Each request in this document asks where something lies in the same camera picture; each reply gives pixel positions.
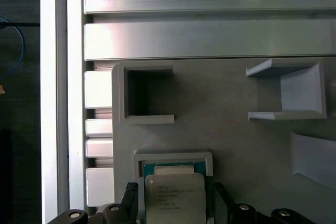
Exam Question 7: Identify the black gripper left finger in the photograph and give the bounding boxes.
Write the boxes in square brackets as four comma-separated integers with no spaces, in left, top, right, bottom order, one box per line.
[46,181,145,224]

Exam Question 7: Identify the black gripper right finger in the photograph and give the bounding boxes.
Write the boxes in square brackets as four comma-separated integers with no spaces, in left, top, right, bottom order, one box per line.
[212,182,320,224]

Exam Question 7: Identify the silver square CPU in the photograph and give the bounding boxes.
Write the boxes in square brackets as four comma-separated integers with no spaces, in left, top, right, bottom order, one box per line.
[142,162,207,224]

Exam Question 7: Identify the grey plastic parts rack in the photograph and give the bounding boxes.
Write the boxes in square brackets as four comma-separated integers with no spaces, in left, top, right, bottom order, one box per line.
[111,58,336,224]

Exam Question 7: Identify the blue floor cable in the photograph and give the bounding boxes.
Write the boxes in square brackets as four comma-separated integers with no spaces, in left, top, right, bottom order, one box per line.
[0,16,26,83]

